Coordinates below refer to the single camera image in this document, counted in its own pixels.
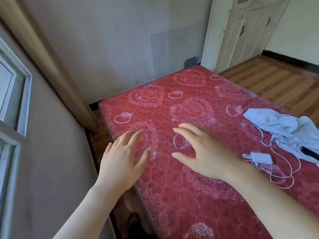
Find black phone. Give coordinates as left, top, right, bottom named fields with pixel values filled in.
left=300, top=146, right=319, bottom=162

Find person's right forearm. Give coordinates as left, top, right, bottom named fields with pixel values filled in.
left=224, top=159, right=319, bottom=239

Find person's left forearm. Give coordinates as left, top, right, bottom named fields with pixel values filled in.
left=53, top=180, right=128, bottom=239

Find person's left hand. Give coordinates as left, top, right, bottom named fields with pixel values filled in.
left=96, top=129, right=153, bottom=195

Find clear glass pane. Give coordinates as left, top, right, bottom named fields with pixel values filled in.
left=150, top=22, right=203, bottom=80

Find white cabinet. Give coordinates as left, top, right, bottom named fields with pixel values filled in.
left=200, top=0, right=291, bottom=74

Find person's right hand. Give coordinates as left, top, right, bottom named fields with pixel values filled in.
left=171, top=122, right=250, bottom=183

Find patterned black slipper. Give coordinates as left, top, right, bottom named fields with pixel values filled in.
left=127, top=212, right=141, bottom=232

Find white window frame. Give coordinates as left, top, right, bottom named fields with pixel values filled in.
left=0, top=37, right=33, bottom=239

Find white charger adapter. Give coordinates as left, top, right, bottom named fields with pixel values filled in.
left=249, top=151, right=273, bottom=165

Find person's black trousers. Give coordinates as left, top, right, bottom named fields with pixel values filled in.
left=129, top=221, right=156, bottom=239

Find white charger cable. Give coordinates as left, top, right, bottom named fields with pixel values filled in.
left=242, top=123, right=301, bottom=190

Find light blue garment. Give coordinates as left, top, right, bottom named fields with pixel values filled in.
left=243, top=108, right=319, bottom=167

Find red floral mattress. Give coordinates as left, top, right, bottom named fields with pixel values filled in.
left=98, top=65, right=319, bottom=239

